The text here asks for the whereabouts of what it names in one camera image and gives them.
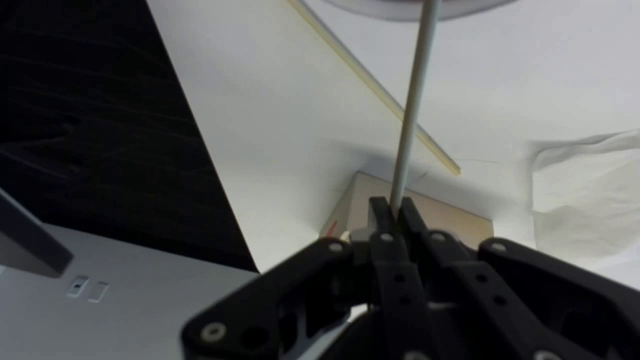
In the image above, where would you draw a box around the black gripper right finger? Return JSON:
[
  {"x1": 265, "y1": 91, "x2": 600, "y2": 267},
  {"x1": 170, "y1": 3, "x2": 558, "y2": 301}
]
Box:
[{"x1": 398, "y1": 196, "x2": 640, "y2": 360}]

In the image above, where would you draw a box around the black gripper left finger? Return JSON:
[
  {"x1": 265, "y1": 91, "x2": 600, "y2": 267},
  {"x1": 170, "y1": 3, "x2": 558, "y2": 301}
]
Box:
[{"x1": 181, "y1": 196, "x2": 428, "y2": 360}]

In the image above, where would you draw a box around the thin wooden stick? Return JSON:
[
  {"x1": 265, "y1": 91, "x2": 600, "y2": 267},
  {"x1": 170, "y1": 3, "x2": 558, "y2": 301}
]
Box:
[
  {"x1": 386, "y1": 0, "x2": 445, "y2": 217},
  {"x1": 286, "y1": 0, "x2": 465, "y2": 179}
]

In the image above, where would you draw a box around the white bowl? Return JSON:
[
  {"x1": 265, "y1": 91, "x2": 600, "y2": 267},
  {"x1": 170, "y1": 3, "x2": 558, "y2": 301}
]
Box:
[{"x1": 323, "y1": 0, "x2": 518, "y2": 25}]

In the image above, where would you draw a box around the open wooden tray box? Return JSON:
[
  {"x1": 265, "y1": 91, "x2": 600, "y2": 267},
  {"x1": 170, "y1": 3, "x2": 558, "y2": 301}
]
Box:
[{"x1": 319, "y1": 171, "x2": 497, "y2": 253}]

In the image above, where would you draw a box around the white floor outlet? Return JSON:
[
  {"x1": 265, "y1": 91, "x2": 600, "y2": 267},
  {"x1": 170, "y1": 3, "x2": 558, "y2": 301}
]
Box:
[{"x1": 64, "y1": 273, "x2": 113, "y2": 306}]

